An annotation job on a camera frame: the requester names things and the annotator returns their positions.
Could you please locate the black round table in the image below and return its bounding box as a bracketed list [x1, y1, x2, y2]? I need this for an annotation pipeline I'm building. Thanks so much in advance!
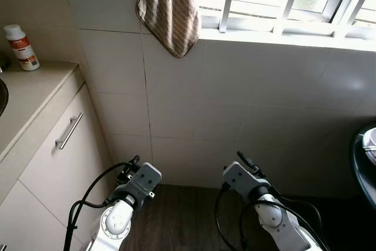
[351, 123, 376, 208]

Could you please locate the white ceramic bowl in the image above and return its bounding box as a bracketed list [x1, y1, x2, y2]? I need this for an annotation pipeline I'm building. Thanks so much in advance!
[362, 128, 376, 166]

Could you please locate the white barred window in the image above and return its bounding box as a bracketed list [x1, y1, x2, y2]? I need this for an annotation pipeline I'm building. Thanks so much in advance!
[188, 0, 376, 43]

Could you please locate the white bottle orange label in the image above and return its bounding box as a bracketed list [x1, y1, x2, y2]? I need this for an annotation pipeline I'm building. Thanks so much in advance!
[4, 24, 41, 72]

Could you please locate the brown striped hanging towel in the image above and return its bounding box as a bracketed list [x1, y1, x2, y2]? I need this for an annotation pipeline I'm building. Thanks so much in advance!
[135, 0, 202, 59]

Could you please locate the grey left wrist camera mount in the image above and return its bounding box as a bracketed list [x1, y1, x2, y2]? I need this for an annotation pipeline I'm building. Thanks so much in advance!
[120, 163, 162, 199]

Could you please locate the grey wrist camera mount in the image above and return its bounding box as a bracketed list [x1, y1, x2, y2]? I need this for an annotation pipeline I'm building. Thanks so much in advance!
[120, 163, 162, 199]
[222, 162, 262, 200]

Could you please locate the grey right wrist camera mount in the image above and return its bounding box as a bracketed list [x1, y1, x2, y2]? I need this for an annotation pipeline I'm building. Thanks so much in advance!
[222, 162, 262, 200]

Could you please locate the metal cabinet bar handle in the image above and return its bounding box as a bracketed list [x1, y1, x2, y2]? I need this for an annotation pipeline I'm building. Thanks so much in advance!
[56, 112, 85, 150]

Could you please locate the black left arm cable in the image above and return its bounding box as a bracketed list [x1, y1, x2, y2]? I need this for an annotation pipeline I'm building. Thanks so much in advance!
[63, 156, 140, 251]

